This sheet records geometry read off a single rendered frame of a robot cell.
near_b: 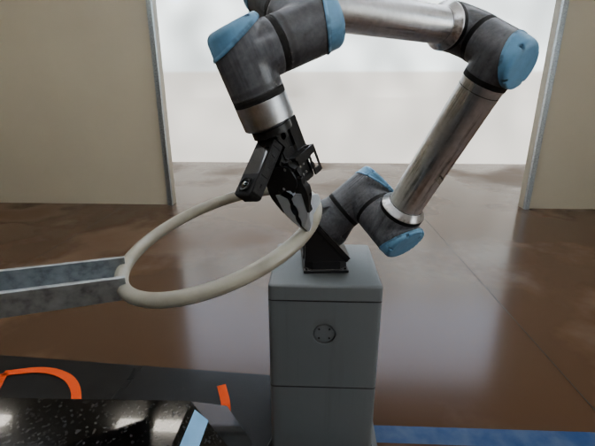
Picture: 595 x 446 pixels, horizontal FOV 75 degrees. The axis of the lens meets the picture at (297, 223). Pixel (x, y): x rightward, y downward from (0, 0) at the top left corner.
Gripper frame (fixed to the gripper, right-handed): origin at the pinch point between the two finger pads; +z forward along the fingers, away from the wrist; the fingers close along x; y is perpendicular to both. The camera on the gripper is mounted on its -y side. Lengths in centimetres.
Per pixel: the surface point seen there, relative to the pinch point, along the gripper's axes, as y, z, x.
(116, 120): 224, -8, 467
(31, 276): -32, -9, 48
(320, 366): 18, 76, 38
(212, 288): -18.8, 0.0, 7.4
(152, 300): -24.8, -0.7, 17.8
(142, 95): 255, -24, 429
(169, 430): -35.6, 22.8, 18.7
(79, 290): -29.7, -4.8, 33.5
